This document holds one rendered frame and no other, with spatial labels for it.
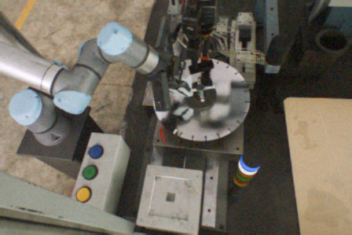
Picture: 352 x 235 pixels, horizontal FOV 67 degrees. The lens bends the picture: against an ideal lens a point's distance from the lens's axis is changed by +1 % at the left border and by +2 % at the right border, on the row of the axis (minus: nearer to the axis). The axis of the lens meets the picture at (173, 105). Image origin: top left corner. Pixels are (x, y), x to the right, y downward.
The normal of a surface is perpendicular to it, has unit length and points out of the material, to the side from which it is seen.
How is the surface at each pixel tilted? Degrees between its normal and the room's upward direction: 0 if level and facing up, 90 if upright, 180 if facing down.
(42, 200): 90
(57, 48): 0
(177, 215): 0
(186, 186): 0
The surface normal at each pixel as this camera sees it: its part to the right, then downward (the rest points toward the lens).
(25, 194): 0.98, 0.08
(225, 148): -0.10, -0.47
